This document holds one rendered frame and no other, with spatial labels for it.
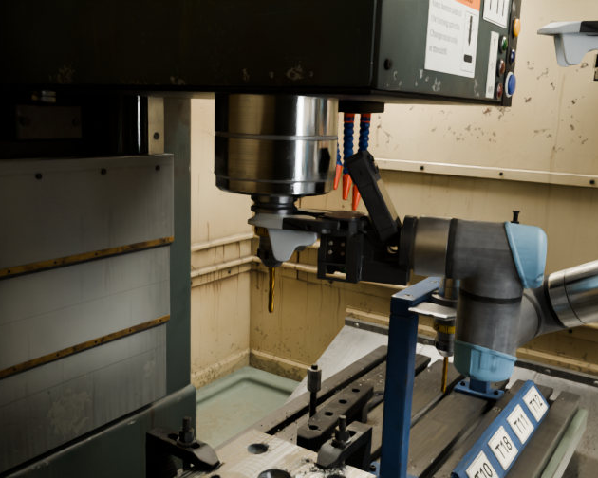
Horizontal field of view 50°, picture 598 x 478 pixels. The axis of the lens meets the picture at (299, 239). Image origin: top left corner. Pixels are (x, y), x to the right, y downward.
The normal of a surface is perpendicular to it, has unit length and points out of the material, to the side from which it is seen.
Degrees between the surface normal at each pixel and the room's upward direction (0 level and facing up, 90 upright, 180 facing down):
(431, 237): 61
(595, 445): 24
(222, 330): 90
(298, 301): 90
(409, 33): 90
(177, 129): 90
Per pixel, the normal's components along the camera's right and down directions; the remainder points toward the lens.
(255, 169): -0.28, 0.18
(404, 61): 0.83, 0.14
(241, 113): -0.52, 0.15
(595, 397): -0.20, -0.83
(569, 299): -0.68, 0.05
